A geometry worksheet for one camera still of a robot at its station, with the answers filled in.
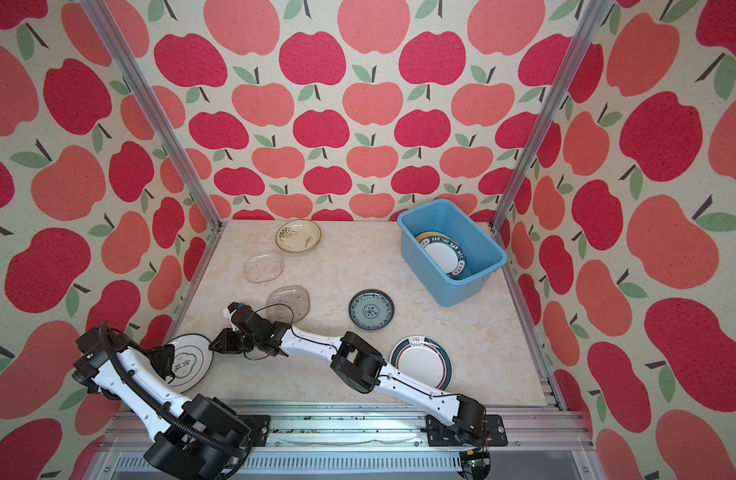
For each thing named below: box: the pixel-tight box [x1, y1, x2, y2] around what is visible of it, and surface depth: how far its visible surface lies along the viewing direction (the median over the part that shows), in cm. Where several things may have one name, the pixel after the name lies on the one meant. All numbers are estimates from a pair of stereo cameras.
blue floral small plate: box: [348, 289, 395, 330], surface depth 98 cm
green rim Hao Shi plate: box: [416, 231, 466, 280], surface depth 109 cm
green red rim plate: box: [389, 335, 453, 391], surface depth 88 cm
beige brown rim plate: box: [275, 219, 322, 253], surface depth 119 cm
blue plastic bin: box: [397, 199, 508, 307], surface depth 104 cm
